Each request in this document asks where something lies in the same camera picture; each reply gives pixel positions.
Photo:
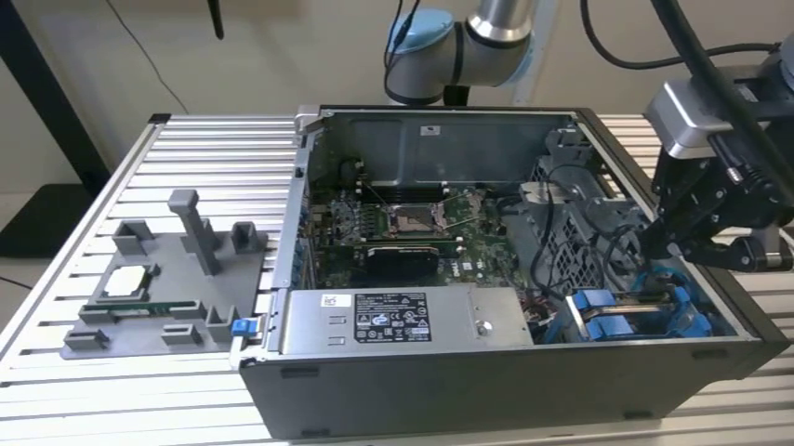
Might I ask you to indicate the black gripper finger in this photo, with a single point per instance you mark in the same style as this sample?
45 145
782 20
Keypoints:
658 239
731 255

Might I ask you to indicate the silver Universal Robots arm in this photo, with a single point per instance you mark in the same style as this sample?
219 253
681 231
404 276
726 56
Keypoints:
428 69

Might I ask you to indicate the empty blue disk carrier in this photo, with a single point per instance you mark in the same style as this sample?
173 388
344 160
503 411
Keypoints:
611 329

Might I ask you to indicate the gray disk bay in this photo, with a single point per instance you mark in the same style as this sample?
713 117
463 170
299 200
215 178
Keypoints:
579 323

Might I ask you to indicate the black RAM slot block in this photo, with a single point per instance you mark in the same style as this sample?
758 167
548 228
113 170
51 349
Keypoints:
403 188

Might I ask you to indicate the gray perforated drive cage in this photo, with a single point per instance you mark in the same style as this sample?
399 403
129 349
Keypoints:
576 260

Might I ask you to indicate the green motherboard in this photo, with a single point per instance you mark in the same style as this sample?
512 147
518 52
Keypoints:
483 251

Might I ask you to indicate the CPU socket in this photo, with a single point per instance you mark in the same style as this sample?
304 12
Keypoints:
412 220

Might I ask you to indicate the black graphics card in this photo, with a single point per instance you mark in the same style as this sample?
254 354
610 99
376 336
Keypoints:
400 267

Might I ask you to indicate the locking lever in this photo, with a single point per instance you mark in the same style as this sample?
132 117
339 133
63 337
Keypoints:
375 192

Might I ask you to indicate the black open PC case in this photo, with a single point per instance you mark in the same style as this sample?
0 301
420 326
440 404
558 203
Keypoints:
434 395

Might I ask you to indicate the silver power supply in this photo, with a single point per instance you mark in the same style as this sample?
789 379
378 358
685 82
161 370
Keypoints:
310 325

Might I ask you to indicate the blue case latch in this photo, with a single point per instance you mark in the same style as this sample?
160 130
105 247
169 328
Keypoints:
242 327

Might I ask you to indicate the gray parts rack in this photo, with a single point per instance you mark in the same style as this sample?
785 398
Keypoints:
185 279

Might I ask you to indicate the green RAM stick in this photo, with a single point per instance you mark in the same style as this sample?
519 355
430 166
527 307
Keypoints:
167 305

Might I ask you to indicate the black table corner cap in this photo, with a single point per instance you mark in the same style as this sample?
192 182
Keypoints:
161 118

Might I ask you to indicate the black hanging antenna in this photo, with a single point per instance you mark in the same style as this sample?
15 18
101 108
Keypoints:
215 18

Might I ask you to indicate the silver CPU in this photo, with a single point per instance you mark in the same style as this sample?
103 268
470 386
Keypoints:
125 281

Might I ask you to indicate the black flat base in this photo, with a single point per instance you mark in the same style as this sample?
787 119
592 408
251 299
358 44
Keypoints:
43 223

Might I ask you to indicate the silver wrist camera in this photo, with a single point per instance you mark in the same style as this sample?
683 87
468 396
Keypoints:
682 116

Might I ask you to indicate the black slanted post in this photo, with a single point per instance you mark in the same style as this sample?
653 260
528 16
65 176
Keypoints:
43 83

